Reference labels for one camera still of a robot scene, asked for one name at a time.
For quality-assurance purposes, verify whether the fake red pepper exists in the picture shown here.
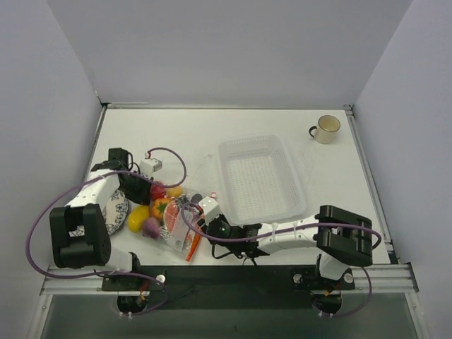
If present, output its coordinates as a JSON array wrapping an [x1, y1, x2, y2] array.
[[150, 184, 166, 201]]

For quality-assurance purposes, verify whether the fake orange bell pepper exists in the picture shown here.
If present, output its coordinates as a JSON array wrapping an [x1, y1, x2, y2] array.
[[150, 198, 172, 220]]

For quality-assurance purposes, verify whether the clear zip top bag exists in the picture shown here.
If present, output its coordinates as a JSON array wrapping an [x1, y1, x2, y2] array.
[[160, 194, 202, 262]]

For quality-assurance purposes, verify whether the fake purple onion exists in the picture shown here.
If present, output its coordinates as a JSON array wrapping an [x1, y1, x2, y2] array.
[[142, 217, 160, 239]]

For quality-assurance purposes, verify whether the fake purple eggplant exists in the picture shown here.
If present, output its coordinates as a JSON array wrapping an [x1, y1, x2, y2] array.
[[182, 193, 203, 204]]

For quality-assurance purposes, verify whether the fake yellow orange fruit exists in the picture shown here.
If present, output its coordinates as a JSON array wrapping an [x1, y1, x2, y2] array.
[[166, 186, 184, 198]]

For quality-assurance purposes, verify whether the fake watermelon slice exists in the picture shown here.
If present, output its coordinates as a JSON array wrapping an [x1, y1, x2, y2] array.
[[163, 201, 189, 233]]

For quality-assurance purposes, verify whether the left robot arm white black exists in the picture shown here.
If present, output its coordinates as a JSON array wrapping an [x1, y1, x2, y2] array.
[[49, 148, 162, 290]]

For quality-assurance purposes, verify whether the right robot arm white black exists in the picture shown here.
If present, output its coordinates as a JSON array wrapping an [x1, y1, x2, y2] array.
[[201, 205, 381, 288]]

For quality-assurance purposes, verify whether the blue floral plate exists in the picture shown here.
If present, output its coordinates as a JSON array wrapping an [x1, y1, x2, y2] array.
[[103, 190, 129, 235]]

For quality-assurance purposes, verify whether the white plastic basket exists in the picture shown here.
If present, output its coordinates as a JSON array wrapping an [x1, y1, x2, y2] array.
[[216, 134, 307, 225]]

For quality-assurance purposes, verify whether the cream enamel mug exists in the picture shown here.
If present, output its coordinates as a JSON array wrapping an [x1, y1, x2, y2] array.
[[309, 115, 341, 144]]

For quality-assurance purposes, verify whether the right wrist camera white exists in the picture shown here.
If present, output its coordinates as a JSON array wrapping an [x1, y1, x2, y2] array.
[[198, 196, 222, 225]]

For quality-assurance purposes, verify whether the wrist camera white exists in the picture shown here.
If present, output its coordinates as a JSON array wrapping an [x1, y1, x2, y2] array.
[[138, 158, 162, 178], [198, 196, 222, 225]]

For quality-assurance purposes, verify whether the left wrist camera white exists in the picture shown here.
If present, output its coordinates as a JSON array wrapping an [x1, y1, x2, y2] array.
[[138, 158, 162, 178]]

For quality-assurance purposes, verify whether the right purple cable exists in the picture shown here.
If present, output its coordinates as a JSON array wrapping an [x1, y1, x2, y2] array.
[[180, 203, 383, 246]]

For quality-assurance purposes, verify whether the purple cable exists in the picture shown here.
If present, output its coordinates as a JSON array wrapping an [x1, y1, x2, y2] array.
[[180, 203, 383, 246], [26, 146, 188, 316]]

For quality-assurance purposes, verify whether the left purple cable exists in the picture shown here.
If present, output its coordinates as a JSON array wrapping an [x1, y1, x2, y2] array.
[[26, 146, 188, 316]]

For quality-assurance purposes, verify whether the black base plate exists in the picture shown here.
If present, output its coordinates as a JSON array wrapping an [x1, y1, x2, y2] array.
[[101, 264, 355, 311]]

